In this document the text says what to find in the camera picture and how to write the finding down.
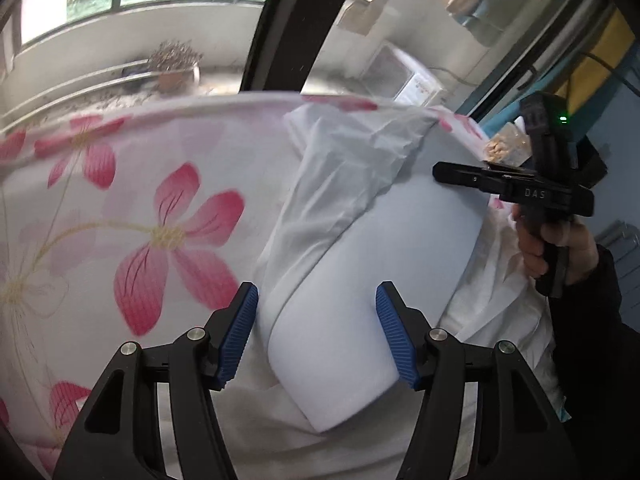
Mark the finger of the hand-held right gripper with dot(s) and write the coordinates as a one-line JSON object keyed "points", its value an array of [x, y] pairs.
{"points": [[465, 174]]}

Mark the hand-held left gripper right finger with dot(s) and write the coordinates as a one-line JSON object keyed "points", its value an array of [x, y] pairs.
{"points": [[397, 340]]}

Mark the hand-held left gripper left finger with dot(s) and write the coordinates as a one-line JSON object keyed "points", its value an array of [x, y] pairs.
{"points": [[235, 340]]}

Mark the large white garment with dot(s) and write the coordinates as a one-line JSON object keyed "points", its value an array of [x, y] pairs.
{"points": [[325, 200]]}

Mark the person's right forearm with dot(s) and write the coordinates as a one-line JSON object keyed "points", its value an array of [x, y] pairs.
{"points": [[595, 360]]}

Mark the person's right hand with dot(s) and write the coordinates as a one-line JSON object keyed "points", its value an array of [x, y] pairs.
{"points": [[582, 255]]}

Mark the clear plastic snack jar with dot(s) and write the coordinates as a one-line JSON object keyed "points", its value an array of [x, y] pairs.
{"points": [[502, 147]]}

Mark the hanging light blue shirt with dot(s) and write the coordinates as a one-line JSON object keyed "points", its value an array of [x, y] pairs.
{"points": [[480, 15]]}

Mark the pink floral bed sheet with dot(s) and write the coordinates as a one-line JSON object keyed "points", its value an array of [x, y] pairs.
{"points": [[100, 240]]}

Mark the cardboard box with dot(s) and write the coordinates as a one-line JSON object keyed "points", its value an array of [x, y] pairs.
{"points": [[362, 10]]}

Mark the dried potted plant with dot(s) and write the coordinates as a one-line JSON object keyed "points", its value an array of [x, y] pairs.
{"points": [[175, 62]]}

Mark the black sliding door frame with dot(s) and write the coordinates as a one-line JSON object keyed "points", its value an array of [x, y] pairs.
{"points": [[300, 25], [540, 40]]}

